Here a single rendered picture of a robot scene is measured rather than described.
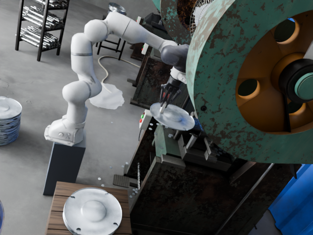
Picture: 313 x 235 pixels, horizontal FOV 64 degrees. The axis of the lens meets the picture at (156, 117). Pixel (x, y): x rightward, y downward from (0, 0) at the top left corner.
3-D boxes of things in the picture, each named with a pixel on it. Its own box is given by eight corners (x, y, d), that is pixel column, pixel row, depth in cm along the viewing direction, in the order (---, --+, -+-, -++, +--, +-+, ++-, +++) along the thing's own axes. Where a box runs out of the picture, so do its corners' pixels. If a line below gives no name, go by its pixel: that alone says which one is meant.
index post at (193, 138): (186, 148, 144) (193, 135, 140) (185, 145, 147) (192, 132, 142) (190, 149, 145) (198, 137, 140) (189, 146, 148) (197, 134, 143)
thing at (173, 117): (141, 103, 154) (141, 102, 154) (176, 103, 172) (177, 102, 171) (166, 132, 136) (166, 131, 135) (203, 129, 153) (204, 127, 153)
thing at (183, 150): (181, 160, 144) (186, 152, 141) (172, 118, 182) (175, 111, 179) (227, 171, 151) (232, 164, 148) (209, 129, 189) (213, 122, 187)
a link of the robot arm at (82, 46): (68, 55, 128) (65, 17, 121) (76, 51, 143) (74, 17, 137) (106, 57, 129) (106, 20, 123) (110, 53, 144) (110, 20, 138)
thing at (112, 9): (96, 54, 410) (110, 4, 372) (94, 44, 445) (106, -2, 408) (119, 60, 426) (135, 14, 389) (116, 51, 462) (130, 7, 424)
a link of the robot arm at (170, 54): (158, 57, 141) (157, 63, 132) (166, 34, 135) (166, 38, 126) (187, 69, 144) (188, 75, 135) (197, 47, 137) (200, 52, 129)
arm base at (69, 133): (42, 142, 142) (46, 122, 136) (46, 122, 157) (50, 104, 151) (82, 148, 151) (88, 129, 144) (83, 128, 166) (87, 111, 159)
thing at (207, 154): (206, 160, 142) (214, 147, 137) (200, 142, 156) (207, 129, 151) (215, 162, 143) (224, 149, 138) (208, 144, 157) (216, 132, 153)
